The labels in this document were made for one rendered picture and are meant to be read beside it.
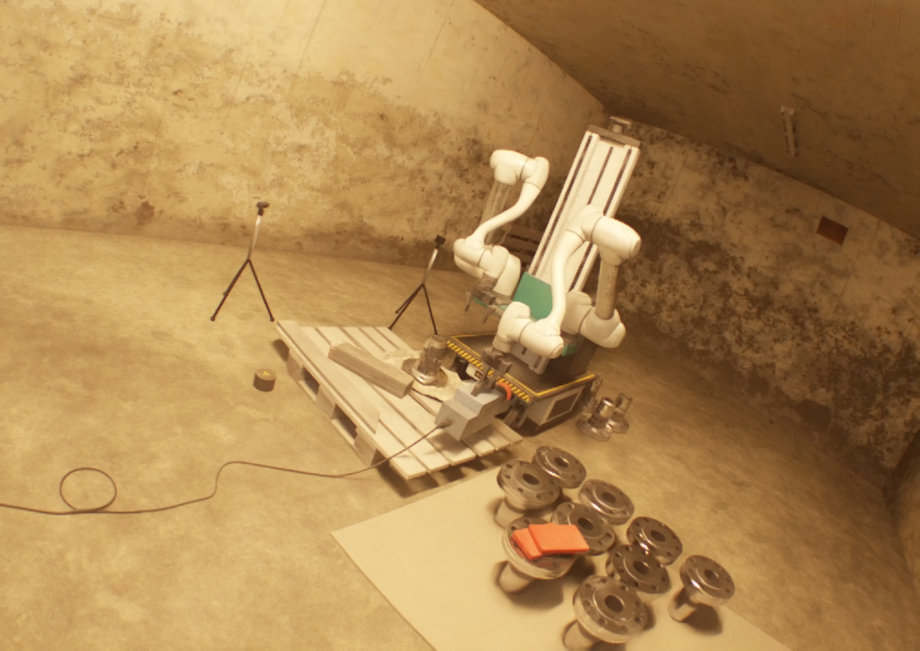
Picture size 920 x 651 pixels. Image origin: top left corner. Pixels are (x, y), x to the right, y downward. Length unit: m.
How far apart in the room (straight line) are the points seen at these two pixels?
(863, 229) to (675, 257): 2.70
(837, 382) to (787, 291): 1.35
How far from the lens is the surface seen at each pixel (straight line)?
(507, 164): 2.62
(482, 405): 2.00
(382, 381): 2.35
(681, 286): 6.84
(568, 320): 2.52
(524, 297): 2.82
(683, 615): 2.18
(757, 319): 6.65
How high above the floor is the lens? 1.27
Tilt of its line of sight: 16 degrees down
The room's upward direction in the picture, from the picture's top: 22 degrees clockwise
